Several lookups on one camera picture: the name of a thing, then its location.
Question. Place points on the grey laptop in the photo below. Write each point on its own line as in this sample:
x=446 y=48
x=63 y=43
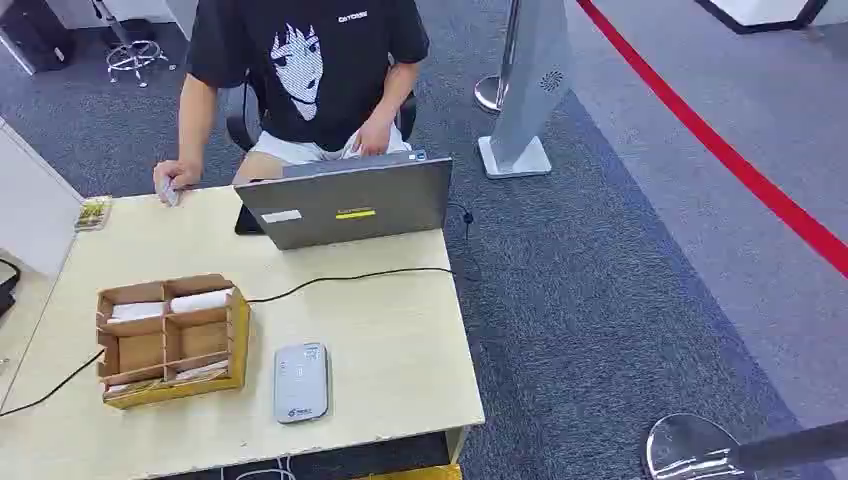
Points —
x=344 y=205

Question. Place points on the person's left hand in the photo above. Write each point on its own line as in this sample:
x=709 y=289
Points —
x=374 y=138

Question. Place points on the person's hand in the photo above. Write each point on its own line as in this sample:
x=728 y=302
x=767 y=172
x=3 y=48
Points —
x=374 y=138
x=173 y=173

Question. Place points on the chrome stanchion with silver pole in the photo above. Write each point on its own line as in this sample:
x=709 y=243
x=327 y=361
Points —
x=489 y=93

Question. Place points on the person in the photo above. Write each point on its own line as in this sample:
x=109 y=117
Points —
x=331 y=79

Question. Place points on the grey kiosk stand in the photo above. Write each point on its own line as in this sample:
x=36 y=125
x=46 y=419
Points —
x=530 y=86

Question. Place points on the grey card reader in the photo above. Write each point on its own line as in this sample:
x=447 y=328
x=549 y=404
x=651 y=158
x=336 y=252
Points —
x=301 y=383

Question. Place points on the rounded white card stack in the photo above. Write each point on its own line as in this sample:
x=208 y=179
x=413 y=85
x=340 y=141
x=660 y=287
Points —
x=200 y=301

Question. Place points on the yellow box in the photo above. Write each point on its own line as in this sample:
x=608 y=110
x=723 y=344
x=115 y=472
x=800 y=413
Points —
x=417 y=474

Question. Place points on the printed card stack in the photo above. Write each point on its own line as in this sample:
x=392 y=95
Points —
x=202 y=371

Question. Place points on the person's right hand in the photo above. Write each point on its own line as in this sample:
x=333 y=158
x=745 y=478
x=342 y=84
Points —
x=173 y=173

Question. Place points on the wooden compartment card box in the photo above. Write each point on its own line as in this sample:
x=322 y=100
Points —
x=177 y=391

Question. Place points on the flat white card stack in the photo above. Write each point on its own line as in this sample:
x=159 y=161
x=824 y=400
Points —
x=138 y=311

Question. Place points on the red barrier belt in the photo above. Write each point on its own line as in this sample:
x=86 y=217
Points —
x=729 y=156

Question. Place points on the thin card stack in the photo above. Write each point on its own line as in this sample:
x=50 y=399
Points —
x=129 y=386

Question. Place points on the small green card pack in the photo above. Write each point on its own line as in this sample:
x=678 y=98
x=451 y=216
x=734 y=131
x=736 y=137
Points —
x=93 y=213

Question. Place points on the chrome stool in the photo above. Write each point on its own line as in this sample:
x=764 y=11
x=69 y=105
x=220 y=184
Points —
x=136 y=56

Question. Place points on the white partition panel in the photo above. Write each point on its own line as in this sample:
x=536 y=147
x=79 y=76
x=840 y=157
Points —
x=33 y=199

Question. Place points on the white platform with black edge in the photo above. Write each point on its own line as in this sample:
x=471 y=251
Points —
x=762 y=10

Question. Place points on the black device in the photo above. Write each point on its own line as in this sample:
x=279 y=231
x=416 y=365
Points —
x=6 y=285

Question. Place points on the black case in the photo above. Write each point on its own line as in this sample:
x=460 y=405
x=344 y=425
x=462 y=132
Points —
x=33 y=33

